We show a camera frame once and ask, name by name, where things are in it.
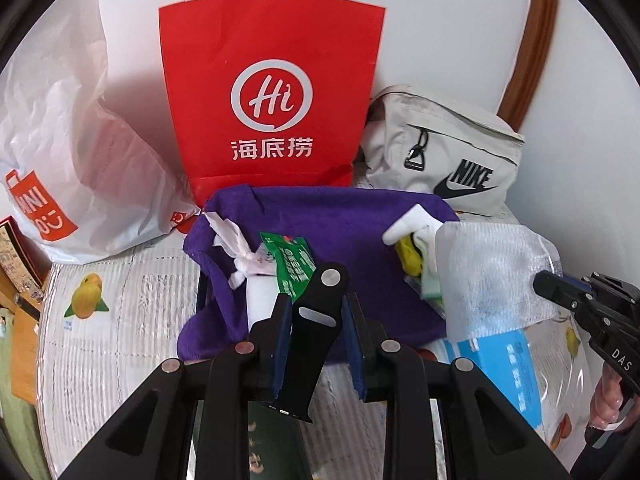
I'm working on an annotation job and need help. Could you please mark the white plastic shopping bag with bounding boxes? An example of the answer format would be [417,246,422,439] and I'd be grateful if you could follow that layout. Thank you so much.
[0,0,201,265]

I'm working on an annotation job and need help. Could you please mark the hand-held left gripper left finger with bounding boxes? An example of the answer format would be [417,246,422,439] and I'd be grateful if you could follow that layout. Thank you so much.
[57,294,293,480]

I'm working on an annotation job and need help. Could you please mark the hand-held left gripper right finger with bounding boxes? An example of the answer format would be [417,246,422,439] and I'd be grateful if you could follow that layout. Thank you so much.
[344,294,571,480]

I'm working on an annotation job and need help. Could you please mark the long dark green packet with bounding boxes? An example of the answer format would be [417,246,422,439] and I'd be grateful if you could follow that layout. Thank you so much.
[259,230,317,303]

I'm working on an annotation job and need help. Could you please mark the black watch strap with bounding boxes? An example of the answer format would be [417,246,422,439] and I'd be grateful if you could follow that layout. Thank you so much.
[270,261,350,423]

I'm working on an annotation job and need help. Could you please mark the person's right hand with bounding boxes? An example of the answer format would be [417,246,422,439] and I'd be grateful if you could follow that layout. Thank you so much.
[587,360,635,432]

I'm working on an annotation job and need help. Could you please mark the wooden door frame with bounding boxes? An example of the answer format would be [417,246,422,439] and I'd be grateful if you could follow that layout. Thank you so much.
[497,0,560,133]

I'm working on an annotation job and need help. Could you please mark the green bed sheet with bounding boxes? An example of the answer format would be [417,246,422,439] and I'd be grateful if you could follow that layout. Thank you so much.
[0,310,51,480]

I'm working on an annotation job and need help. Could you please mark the patterned book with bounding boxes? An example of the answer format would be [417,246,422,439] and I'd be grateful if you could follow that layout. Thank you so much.
[0,216,46,293]

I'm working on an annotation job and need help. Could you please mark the yellow pouch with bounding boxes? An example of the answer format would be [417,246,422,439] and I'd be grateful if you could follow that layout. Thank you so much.
[395,235,426,276]

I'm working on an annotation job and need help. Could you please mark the fruit print tablecloth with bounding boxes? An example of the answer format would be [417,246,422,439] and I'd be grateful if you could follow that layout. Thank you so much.
[37,210,606,480]

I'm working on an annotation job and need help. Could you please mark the grey waist bag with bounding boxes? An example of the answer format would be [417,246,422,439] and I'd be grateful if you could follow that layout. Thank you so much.
[352,85,526,217]

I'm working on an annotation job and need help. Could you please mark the wooden nightstand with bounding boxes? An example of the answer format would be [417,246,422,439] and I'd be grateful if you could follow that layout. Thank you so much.
[10,285,51,406]

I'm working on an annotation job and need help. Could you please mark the purple towel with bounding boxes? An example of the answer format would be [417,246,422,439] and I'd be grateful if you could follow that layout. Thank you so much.
[176,186,461,365]

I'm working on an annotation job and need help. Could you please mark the blue tissue pack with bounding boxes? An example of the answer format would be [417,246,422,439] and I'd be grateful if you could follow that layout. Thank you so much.
[442,330,543,428]

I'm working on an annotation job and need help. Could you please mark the mint green cloth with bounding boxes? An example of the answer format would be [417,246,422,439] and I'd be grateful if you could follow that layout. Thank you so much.
[419,237,446,302]

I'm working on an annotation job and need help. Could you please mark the red paper bag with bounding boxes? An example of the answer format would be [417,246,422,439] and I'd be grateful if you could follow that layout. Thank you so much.
[158,0,387,208]

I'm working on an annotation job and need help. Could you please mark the white printed gloves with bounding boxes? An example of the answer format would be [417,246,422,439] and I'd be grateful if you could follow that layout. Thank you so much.
[382,205,446,246]

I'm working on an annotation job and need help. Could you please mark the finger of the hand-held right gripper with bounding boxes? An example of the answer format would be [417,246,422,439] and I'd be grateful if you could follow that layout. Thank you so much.
[532,270,596,317]
[561,273,596,293]

